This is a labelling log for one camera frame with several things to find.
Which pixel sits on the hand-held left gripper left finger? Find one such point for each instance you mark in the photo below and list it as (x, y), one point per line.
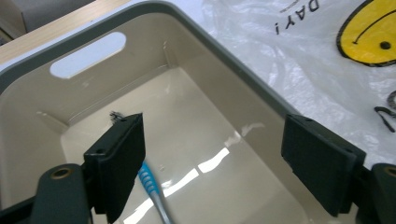
(120, 161)

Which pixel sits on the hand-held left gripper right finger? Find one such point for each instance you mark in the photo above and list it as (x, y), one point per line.
(320, 158)

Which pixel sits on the blue toothbrush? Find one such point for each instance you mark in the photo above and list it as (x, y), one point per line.
(149, 183)

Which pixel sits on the clear plastic bag yellow smiley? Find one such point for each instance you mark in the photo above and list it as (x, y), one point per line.
(295, 71)

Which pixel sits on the beige storage bin grey rim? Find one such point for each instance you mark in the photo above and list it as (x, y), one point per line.
(202, 109)

